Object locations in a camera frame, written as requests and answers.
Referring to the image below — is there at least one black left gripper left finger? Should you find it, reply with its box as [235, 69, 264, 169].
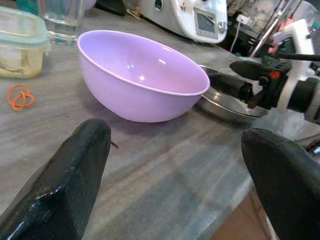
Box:
[0, 118, 112, 240]

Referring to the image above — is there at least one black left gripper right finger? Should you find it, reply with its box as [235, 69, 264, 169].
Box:
[240, 128, 320, 240]

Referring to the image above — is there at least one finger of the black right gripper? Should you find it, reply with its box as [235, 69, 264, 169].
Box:
[229, 59, 266, 81]
[208, 72, 254, 102]

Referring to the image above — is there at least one purple plastic bowl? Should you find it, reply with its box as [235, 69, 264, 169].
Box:
[76, 29, 211, 124]

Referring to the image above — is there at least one shallow stainless steel bowl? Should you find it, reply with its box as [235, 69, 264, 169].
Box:
[194, 64, 271, 125]

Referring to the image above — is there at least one white power adapter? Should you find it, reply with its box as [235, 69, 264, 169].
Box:
[235, 13, 253, 27]

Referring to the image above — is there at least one white kitchen food processor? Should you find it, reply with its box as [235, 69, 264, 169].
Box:
[138, 0, 229, 46]

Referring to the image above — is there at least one orange rubber band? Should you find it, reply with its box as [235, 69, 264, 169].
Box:
[6, 83, 36, 112]

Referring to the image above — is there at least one small lidded plastic container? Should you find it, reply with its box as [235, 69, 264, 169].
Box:
[0, 6, 50, 79]

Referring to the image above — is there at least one black kitchen utensil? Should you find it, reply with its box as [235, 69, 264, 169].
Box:
[95, 0, 127, 17]

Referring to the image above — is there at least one clear drinking glass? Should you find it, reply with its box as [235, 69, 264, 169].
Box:
[37, 0, 85, 46]

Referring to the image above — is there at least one teal water bottle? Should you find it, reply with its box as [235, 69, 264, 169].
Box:
[15, 0, 40, 16]

